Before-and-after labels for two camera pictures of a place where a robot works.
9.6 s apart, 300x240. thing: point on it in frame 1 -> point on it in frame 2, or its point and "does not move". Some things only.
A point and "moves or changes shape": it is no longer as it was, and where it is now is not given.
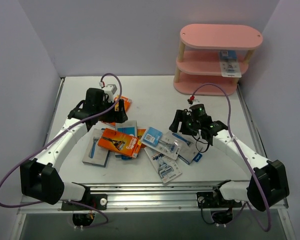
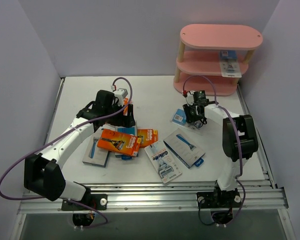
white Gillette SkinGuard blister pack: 167,167 does not move
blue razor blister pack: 155,140 moves or changes shape
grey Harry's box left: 95,154 does not move
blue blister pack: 229,63 does not move
